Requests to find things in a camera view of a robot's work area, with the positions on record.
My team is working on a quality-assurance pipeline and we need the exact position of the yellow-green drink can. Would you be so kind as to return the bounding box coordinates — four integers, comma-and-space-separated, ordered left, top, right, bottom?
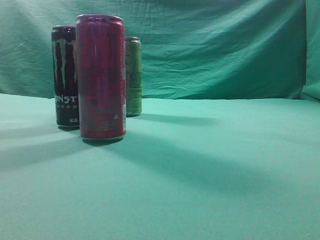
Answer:
125, 36, 143, 117

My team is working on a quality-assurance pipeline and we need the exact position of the pink energy drink can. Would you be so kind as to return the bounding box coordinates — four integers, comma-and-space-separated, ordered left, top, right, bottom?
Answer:
75, 14, 126, 142

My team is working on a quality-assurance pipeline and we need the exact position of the green cloth backdrop and cover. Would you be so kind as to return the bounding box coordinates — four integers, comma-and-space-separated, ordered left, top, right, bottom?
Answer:
0, 0, 320, 240

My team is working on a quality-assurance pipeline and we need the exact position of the black Monster energy can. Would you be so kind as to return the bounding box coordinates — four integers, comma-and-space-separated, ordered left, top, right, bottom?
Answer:
51, 25, 80, 130

